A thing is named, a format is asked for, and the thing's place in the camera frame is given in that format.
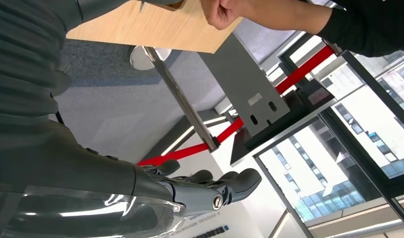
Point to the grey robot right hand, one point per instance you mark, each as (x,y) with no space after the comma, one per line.
(73,184)

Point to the person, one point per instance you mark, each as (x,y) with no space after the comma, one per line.
(369,26)

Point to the red barrier belt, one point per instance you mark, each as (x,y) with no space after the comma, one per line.
(303,69)

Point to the white sign board with text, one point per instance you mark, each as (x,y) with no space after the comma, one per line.
(205,226)

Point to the grey metal pedestal stand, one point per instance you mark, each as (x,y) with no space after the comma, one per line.
(244,85)

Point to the chrome stanchion post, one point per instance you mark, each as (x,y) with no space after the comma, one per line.
(182,98)

